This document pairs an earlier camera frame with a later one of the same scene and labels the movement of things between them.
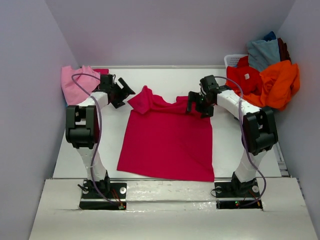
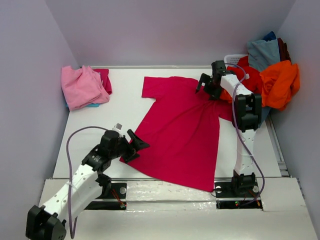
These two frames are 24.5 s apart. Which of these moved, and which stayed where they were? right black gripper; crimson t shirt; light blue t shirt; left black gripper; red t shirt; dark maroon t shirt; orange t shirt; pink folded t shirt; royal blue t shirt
Moved: right black gripper; crimson t shirt; left black gripper
Stayed: orange t shirt; light blue t shirt; pink folded t shirt; red t shirt; royal blue t shirt; dark maroon t shirt
